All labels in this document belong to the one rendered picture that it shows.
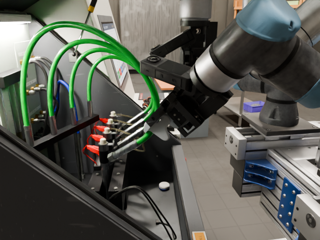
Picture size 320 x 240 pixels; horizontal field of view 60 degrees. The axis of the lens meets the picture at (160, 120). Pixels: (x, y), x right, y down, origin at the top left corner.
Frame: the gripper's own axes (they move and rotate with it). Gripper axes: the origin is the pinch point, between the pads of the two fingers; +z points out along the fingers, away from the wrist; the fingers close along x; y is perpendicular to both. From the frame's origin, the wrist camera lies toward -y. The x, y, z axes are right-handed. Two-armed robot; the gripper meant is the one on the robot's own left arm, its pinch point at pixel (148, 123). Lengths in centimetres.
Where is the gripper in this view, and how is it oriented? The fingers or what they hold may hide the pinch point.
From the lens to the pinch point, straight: 62.2
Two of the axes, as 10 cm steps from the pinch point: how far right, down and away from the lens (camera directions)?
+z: -4.9, 4.9, 7.2
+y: 6.9, 7.2, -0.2
